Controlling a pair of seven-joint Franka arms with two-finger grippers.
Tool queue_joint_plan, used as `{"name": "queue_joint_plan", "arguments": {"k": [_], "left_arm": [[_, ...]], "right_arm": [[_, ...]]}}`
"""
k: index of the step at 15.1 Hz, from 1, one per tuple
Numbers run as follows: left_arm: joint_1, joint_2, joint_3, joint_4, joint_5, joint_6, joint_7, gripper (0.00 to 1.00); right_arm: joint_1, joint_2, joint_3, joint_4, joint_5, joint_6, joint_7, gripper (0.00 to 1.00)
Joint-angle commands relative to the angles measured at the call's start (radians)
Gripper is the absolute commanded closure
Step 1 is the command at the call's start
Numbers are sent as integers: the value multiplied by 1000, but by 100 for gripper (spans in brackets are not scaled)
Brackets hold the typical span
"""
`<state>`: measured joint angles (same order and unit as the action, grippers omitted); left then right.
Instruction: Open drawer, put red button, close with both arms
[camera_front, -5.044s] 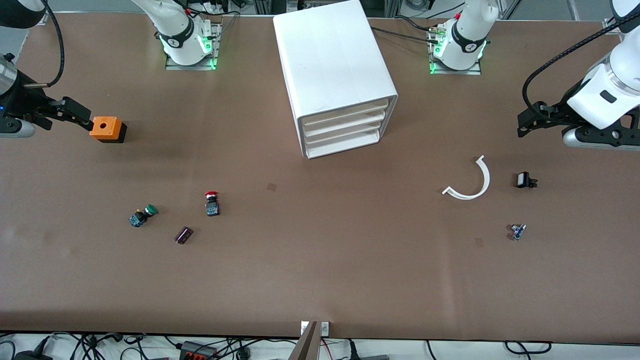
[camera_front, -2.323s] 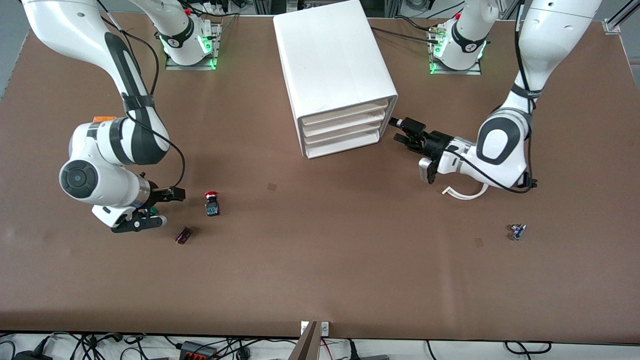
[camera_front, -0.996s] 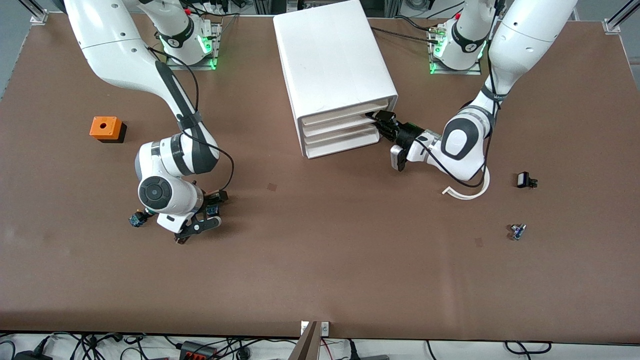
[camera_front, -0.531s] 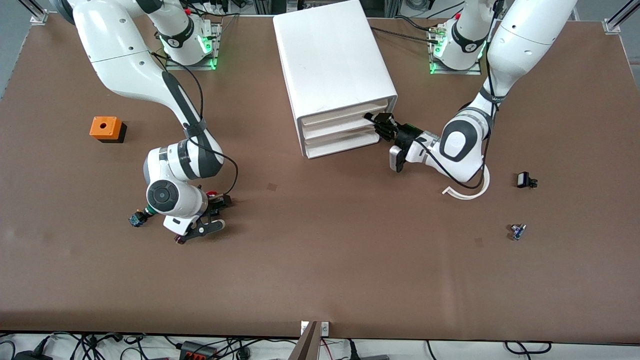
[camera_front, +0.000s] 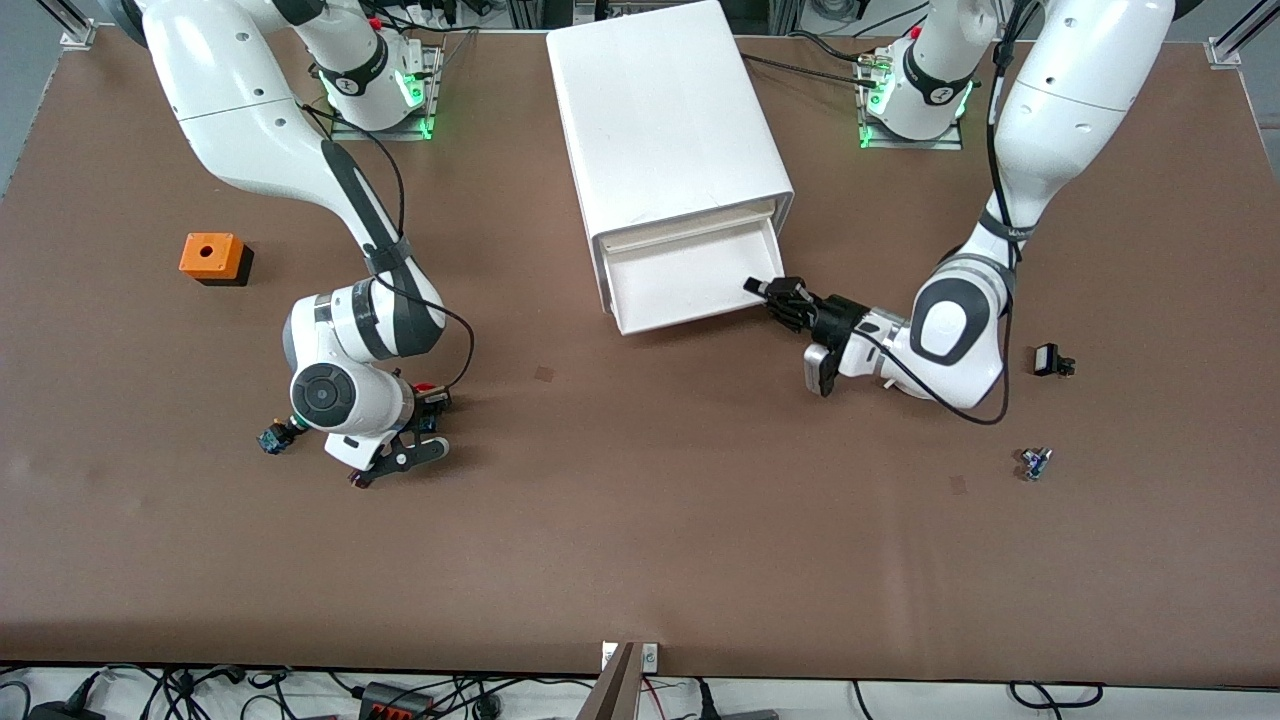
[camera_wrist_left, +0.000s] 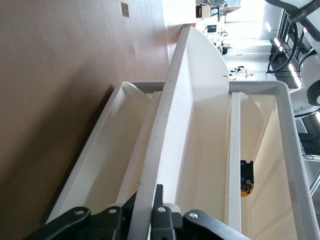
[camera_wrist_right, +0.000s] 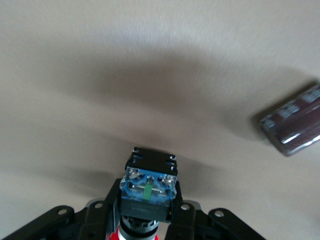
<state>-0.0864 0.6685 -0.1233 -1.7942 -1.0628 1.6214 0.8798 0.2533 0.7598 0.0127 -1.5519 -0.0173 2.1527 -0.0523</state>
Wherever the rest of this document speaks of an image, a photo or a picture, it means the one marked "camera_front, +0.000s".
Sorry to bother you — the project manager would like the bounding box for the white plastic drawer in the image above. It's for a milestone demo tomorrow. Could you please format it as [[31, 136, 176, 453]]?
[[603, 220, 788, 337], [595, 198, 779, 253]]

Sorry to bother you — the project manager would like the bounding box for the white drawer cabinet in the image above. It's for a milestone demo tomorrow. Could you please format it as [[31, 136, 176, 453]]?
[[545, 0, 796, 316]]

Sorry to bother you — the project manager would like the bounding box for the orange button box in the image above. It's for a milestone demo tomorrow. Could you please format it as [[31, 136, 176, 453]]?
[[179, 232, 255, 288]]

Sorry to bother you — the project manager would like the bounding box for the black orange power strip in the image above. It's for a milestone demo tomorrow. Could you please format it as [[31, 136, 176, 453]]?
[[358, 681, 436, 720]]

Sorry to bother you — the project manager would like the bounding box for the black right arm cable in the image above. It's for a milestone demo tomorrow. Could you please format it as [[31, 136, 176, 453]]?
[[295, 100, 477, 393]]

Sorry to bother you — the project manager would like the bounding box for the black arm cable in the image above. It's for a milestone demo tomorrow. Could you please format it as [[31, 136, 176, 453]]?
[[295, 100, 477, 393], [860, 0, 1041, 428]]

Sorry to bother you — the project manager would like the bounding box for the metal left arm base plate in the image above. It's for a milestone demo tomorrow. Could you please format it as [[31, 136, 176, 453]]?
[[858, 95, 964, 151]]

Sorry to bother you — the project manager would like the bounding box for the thick black cable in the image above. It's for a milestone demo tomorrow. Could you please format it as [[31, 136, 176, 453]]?
[[742, 52, 881, 93]]

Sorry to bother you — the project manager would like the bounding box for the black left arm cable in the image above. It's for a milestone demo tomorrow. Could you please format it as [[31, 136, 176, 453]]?
[[860, 0, 1041, 428]]

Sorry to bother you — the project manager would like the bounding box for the thin black cable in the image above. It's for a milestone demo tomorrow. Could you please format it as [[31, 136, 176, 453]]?
[[788, 28, 881, 66]]

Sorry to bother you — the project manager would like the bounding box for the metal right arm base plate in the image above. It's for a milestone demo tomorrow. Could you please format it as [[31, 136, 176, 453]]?
[[330, 40, 441, 141]]

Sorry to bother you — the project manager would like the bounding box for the black cable loop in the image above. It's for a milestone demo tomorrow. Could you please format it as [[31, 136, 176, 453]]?
[[1008, 682, 1104, 711]]

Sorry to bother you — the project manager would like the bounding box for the aluminium corner post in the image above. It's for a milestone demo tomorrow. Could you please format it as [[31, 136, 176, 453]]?
[[1205, 5, 1266, 66], [40, 0, 98, 48]]

